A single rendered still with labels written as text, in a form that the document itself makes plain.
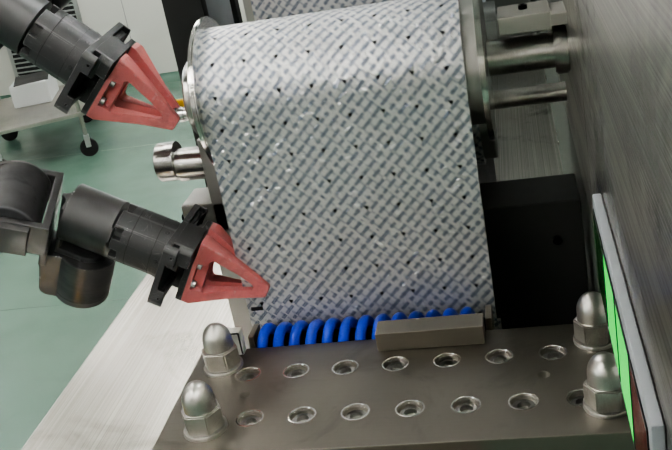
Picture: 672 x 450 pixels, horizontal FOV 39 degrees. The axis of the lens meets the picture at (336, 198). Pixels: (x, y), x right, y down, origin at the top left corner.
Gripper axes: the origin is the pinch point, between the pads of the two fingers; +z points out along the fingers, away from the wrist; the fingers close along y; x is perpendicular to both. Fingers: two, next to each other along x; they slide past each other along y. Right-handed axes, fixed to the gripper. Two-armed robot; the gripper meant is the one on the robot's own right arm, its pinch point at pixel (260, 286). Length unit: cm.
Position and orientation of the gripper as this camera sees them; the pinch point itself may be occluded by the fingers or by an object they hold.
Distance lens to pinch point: 92.4
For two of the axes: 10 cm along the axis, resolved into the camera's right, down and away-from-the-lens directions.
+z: 9.3, 3.7, 0.1
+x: 3.4, -8.5, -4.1
